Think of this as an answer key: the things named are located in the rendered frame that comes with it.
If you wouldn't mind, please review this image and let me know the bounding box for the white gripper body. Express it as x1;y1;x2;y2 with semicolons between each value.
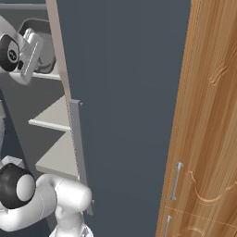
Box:
19;27;44;86

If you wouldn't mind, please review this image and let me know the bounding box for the grey rounded container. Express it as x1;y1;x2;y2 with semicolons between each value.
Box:
18;18;58;75

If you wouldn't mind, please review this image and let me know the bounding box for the pale fridge shelf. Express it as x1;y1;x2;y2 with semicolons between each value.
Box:
34;131;81;182
31;71;62;81
28;94;73;133

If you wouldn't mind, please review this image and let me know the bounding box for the grey fridge body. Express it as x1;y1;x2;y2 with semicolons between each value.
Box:
0;0;81;237

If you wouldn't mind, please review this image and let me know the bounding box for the dark slate fridge door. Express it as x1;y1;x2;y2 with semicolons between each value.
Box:
45;0;193;237

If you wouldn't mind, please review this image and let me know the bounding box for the tall wooden cabinet door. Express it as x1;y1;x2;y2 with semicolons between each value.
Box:
159;0;237;230

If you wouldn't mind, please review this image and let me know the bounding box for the small wooden cabinet door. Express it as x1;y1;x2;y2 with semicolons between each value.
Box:
155;206;237;237

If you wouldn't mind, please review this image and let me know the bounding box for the grey fridge door handle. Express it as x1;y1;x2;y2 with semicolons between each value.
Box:
69;98;94;217

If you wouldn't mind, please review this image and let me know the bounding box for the long silver cabinet handle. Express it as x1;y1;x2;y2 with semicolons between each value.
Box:
168;161;185;202

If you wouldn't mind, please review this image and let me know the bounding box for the short silver cabinet handle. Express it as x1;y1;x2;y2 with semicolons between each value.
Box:
163;215;173;237

